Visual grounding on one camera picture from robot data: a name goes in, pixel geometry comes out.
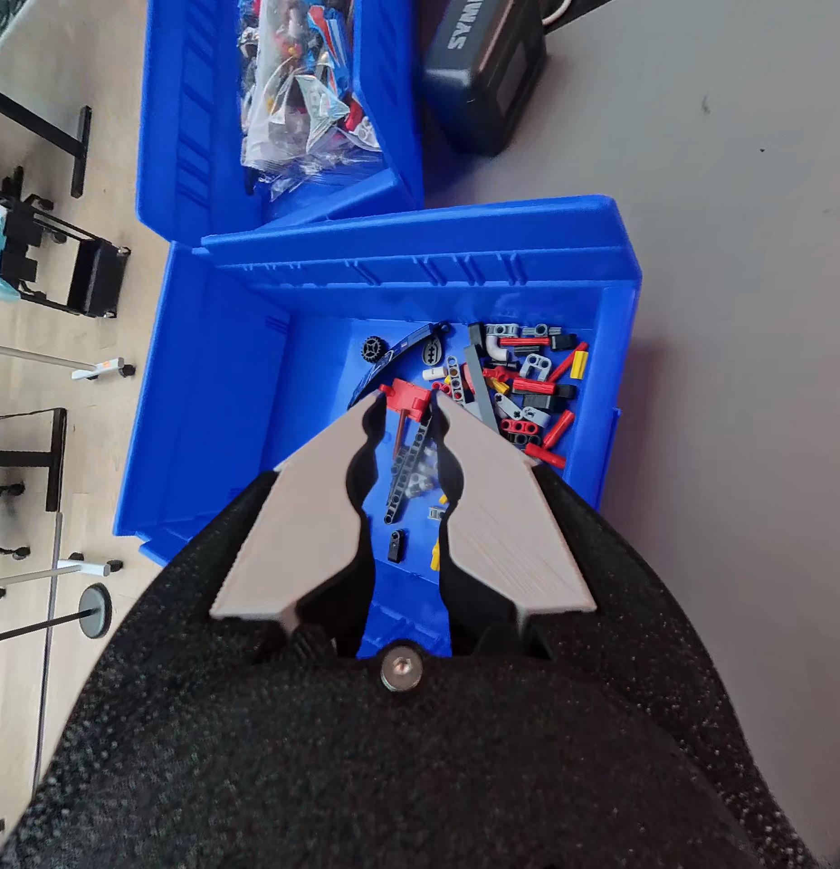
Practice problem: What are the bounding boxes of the black table leg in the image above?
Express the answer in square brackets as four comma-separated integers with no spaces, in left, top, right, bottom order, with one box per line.
[0,81,93,199]
[0,407,68,513]

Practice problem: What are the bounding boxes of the clear bags of brick parts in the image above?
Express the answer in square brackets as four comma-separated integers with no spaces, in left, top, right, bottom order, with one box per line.
[237,0,387,201]

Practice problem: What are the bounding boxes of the white stand foot bar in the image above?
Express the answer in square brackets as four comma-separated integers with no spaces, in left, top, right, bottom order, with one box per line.
[0,343,136,381]
[0,558,125,593]

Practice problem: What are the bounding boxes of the black wheeled metal cart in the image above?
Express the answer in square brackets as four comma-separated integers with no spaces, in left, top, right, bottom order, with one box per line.
[0,166,131,320]

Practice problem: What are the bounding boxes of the black round stand base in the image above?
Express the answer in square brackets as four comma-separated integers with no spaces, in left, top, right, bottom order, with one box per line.
[0,584,113,640]

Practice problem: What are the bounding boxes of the grey desk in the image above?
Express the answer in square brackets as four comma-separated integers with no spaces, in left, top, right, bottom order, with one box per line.
[420,0,840,863]

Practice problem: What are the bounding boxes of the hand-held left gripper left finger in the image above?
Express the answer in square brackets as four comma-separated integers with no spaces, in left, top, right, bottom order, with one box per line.
[208,392,388,658]

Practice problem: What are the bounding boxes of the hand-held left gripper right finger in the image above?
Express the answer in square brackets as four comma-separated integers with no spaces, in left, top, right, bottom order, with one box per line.
[429,391,599,658]

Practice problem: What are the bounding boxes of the pile of brick parts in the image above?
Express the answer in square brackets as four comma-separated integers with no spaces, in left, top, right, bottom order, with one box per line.
[361,320,591,571]

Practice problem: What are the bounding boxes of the black power station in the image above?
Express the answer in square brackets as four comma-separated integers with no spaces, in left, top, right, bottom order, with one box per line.
[420,0,550,158]

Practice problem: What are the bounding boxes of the blue plastic storage bin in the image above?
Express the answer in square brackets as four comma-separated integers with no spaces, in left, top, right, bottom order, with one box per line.
[113,196,644,659]
[135,0,426,247]

